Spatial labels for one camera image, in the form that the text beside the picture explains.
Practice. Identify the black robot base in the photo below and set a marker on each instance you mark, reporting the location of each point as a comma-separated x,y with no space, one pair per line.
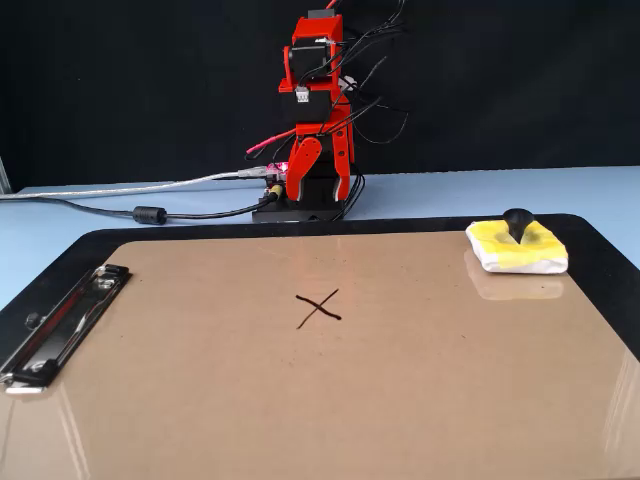
300,212

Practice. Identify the black backdrop cloth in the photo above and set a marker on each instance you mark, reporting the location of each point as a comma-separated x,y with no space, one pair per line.
125,75

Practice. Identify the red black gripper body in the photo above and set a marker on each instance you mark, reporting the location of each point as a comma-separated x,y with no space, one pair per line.
305,107

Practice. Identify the yellow sponge with black knob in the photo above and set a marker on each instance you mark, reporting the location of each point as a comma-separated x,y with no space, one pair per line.
500,250

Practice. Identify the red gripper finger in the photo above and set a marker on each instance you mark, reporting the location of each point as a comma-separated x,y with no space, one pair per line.
343,155
302,160

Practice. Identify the robot controller circuit board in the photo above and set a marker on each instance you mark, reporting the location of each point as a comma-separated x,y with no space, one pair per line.
274,172

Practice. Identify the black marker cross mark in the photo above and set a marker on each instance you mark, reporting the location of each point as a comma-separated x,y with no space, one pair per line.
318,309

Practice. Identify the brown clipboard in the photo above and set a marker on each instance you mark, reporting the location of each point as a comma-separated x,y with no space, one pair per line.
320,400

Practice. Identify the black desk mat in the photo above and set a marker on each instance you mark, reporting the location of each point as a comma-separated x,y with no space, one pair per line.
200,232

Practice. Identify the silver metal clipboard clip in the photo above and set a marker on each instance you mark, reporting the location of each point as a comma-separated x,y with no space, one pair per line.
50,340

